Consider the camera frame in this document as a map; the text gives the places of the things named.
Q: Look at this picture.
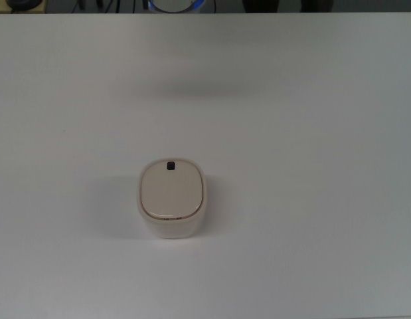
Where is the small white trash can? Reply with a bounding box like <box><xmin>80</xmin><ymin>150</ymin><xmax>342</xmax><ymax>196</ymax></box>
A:
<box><xmin>139</xmin><ymin>155</ymin><xmax>206</xmax><ymax>241</ymax></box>

